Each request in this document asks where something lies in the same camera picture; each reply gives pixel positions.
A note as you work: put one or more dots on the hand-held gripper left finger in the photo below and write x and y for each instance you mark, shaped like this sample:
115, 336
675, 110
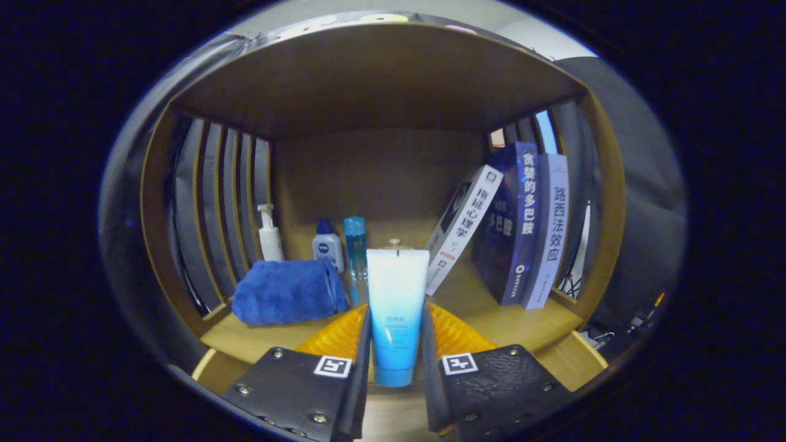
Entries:
361, 405

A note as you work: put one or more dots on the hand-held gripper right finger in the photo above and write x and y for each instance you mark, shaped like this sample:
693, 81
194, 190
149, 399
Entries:
430, 399

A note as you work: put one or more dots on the blue and white tube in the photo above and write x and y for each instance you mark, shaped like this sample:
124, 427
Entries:
397, 307

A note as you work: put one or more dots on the wooden countertop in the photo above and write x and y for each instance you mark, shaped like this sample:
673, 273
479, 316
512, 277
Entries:
491, 322

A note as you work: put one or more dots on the wooden cabinet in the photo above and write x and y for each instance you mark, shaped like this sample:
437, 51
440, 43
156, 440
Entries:
381, 178

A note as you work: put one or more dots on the blue folded towel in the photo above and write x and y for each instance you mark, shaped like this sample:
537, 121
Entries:
288, 291

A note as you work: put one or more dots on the beige lidded teacup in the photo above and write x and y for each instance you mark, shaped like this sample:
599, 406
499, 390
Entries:
396, 244

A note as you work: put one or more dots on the clear blue bottle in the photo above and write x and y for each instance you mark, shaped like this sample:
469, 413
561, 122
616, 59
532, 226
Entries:
355, 245

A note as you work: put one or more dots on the white bottle with blue cap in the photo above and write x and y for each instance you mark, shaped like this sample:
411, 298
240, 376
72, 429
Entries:
327, 245

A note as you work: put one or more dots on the white book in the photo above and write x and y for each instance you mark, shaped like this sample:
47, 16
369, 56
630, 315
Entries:
463, 227

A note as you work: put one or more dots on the black tripod stand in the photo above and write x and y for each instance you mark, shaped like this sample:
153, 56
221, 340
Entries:
571, 283

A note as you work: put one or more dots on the white pump bottle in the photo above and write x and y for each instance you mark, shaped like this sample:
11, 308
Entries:
270, 242

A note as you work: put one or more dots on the dark blue book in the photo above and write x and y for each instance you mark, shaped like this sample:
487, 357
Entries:
522, 233

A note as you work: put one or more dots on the light purple book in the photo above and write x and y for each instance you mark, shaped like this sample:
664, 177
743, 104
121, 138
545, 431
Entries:
551, 233

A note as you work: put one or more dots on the black equipment with orange clamp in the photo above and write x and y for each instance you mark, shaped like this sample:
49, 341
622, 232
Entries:
638, 319

